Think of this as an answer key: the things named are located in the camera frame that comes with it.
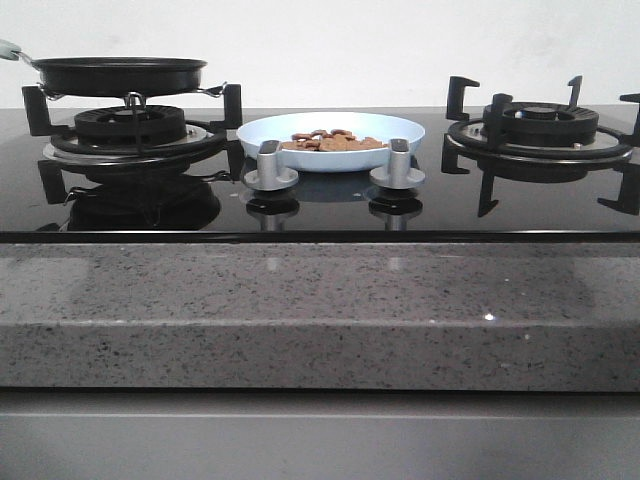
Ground silver stove knob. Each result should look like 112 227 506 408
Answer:
243 140 299 192
369 138 426 190

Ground right black gas burner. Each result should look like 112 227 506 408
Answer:
441 75 639 216

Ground wire pan support ring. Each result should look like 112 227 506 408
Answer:
34 81 229 156

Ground black glass cooktop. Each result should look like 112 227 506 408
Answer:
1 109 639 243

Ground left black gas burner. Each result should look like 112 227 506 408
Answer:
22 84 243 176

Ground right silver stove knob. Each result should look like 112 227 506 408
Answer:
369 138 426 190

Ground brown meat pieces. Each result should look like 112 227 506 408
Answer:
281 129 388 152

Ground left silver stove knob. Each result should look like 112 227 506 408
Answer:
243 140 299 192

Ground light blue plate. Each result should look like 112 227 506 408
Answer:
236 112 425 173

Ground black frying pan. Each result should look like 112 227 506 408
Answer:
1 40 207 98

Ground black gas burner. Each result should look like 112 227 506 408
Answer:
441 75 639 216
22 84 243 176

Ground grey cabinet drawer front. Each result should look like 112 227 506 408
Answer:
1 390 639 479

